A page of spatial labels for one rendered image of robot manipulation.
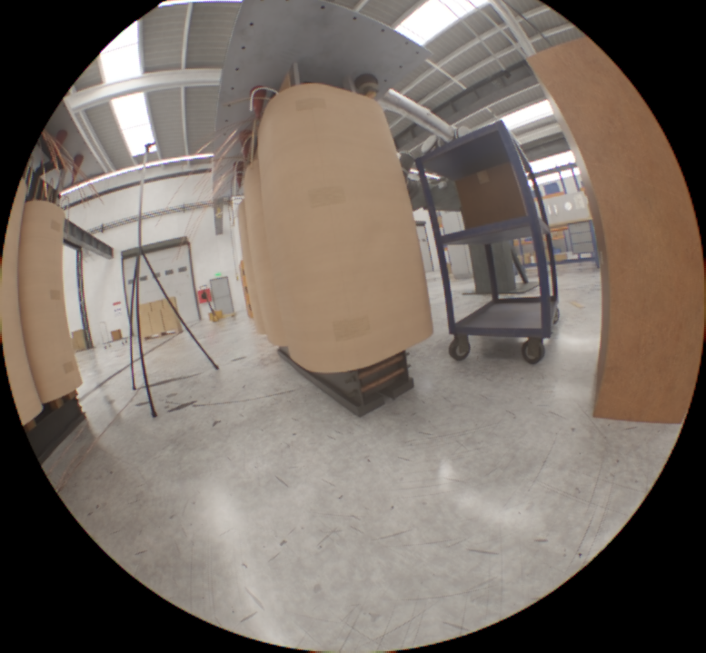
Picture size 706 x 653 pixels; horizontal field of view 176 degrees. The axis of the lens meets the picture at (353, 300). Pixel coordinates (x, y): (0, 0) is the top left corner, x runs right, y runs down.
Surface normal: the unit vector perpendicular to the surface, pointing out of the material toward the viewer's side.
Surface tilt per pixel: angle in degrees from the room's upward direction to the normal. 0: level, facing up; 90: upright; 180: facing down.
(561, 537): 0
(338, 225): 90
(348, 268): 90
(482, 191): 90
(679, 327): 90
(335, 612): 0
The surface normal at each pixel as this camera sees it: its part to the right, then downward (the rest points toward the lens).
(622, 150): -0.83, 0.20
